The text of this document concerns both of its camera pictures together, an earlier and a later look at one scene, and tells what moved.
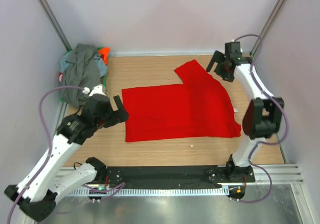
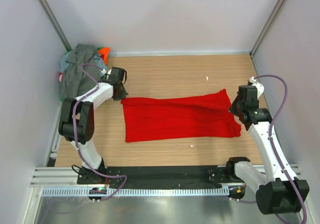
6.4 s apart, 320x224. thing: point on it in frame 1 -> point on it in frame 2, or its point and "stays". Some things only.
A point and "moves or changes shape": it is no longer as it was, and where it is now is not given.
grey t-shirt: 82,68 stays
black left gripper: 122,116 -> 122,95
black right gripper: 218,57 -> 232,108
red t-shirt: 198,108 moves or changes shape
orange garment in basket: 104,52 stays
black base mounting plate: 177,177 stays
